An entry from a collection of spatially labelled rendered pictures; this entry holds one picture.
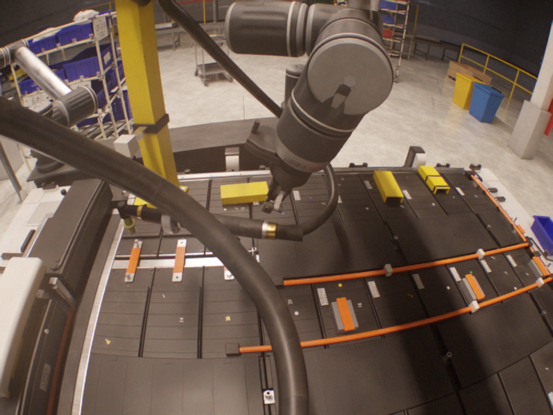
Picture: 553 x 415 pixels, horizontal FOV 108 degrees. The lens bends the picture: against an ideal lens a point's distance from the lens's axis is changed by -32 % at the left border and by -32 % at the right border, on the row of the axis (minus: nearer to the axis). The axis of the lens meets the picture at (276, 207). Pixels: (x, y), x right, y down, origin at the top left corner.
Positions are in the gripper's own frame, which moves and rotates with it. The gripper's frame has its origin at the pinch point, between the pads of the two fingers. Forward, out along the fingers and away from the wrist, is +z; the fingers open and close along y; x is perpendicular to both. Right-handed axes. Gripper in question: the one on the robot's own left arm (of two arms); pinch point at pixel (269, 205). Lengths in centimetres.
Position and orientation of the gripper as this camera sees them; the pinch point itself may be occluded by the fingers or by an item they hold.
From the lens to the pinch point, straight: 60.8
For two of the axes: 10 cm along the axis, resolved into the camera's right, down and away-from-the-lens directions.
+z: -3.4, 5.5, 7.6
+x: -9.3, -3.3, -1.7
